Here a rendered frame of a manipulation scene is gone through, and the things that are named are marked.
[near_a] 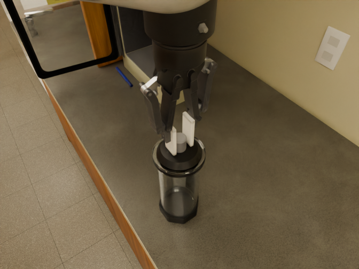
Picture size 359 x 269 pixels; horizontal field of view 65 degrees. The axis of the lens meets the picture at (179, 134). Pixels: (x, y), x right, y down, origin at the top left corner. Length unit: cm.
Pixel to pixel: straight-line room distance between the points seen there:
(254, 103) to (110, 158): 53
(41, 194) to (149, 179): 134
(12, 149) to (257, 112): 187
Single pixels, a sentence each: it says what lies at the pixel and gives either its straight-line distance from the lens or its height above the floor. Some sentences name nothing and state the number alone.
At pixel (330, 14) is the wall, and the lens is 97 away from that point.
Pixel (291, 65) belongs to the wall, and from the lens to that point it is 109.
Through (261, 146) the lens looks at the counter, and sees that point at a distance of 90.
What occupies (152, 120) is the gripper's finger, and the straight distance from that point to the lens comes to 45.
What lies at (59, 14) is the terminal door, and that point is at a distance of 105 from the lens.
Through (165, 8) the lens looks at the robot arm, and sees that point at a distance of 20.
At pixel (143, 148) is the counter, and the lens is 87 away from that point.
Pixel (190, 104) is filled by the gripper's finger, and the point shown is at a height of 129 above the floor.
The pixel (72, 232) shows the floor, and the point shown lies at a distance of 185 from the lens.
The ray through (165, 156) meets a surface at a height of 118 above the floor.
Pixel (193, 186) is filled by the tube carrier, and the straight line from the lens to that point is 60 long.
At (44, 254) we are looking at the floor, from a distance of 186.
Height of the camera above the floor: 160
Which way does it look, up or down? 48 degrees down
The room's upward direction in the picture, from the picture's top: straight up
